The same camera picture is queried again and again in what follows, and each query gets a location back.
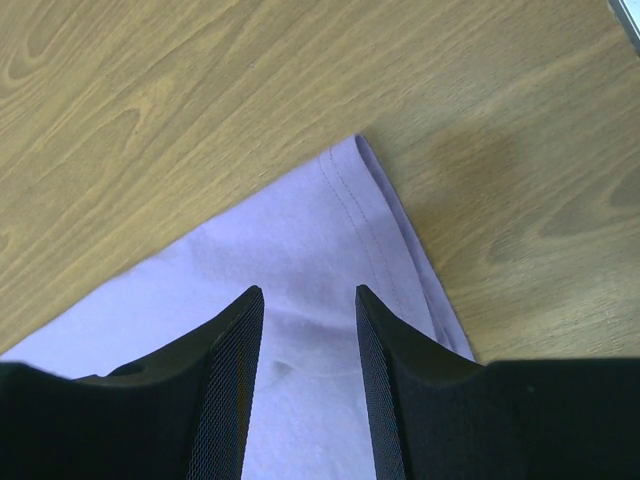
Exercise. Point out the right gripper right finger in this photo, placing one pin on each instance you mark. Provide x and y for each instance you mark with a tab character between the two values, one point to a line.
434	414

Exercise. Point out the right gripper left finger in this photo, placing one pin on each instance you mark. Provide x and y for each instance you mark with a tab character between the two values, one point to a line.
180	412

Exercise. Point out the purple t shirt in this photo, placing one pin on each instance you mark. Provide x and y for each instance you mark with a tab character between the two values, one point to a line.
308	241

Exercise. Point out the aluminium table edge trim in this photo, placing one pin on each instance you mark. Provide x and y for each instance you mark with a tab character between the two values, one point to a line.
627	13

